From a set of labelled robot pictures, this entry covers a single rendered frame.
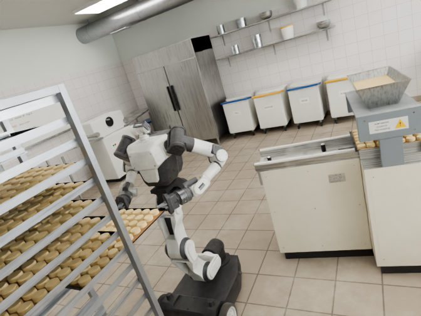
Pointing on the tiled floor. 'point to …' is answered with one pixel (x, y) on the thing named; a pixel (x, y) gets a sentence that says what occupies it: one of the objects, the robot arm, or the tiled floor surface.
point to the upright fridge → (184, 88)
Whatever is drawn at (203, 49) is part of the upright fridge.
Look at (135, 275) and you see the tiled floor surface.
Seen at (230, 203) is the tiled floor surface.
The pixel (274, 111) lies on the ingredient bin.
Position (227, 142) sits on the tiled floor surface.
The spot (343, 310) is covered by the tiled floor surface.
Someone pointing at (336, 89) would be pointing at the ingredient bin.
